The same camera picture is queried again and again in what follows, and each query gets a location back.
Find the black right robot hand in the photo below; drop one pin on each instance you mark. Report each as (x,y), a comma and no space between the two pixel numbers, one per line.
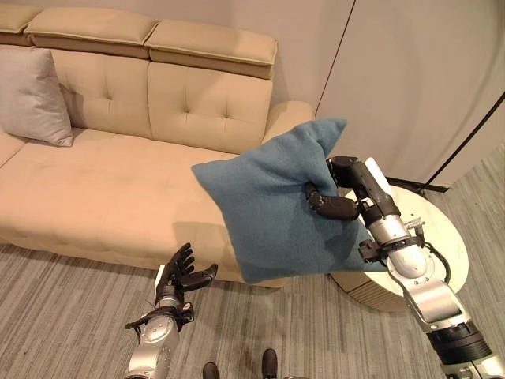
(357,185)

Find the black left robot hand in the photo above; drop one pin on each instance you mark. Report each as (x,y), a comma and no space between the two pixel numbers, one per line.
(179,276)

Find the blue square cushion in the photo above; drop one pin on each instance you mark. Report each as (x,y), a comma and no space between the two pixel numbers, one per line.
(284,205)

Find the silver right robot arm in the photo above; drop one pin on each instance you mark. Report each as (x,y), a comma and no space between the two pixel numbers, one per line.
(430,288)

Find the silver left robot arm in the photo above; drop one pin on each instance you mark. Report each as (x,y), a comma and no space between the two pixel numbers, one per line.
(155,335)

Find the beige tufted sofa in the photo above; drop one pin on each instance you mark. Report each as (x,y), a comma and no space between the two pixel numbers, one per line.
(118,150)

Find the round beige side table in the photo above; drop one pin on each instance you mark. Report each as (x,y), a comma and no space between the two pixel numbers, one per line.
(426,245)

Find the dark left robot foot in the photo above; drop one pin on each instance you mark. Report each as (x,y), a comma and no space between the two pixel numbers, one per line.
(210,370)

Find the dark robot foot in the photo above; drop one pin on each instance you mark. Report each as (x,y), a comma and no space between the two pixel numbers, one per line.
(210,370)
(270,362)

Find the dark right robot foot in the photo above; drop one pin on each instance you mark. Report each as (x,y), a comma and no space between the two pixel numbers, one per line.
(270,362)

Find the grey square cushion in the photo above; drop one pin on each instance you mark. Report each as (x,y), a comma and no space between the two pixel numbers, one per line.
(31,98)

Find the white partition panel black frame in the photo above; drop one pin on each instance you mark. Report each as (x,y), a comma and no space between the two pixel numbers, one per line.
(410,87)

